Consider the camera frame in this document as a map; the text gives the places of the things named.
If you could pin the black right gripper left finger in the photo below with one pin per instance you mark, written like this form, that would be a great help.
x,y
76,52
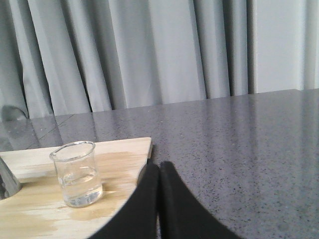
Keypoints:
x,y
137,219

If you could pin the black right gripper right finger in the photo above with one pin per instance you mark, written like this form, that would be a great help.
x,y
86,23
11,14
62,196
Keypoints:
x,y
181,216

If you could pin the clear glass beaker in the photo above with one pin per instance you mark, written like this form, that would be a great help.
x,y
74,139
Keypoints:
x,y
77,173

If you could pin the steel double jigger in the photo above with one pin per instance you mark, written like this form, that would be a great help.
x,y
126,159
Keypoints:
x,y
9,185

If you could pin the wooden cutting board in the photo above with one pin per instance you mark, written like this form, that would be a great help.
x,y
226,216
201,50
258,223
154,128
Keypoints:
x,y
38,210

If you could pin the grey curtain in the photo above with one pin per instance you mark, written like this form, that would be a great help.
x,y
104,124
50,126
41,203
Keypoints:
x,y
60,57

